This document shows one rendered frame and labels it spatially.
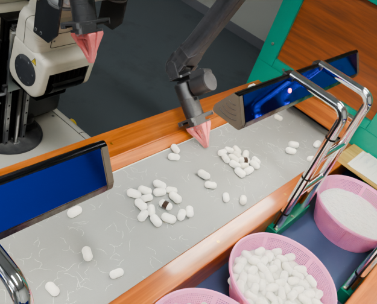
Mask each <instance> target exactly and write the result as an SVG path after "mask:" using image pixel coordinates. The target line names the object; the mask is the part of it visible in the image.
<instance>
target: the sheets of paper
mask: <svg viewBox="0 0 377 304"><path fill-rule="evenodd" d="M348 164H349V165H350V166H351V167H352V168H353V169H355V170H357V171H358V172H359V173H361V174H362V175H364V176H366V177H367V178H368V179H370V180H371V181H373V182H374V183H376V184H377V159H376V158H375V157H373V156H372V155H371V154H369V153H365V152H364V151H362V152H361V153H360V154H359V155H357V156H356V157H355V158H354V159H352V160H351V161H350V162H349V163H348Z"/></svg>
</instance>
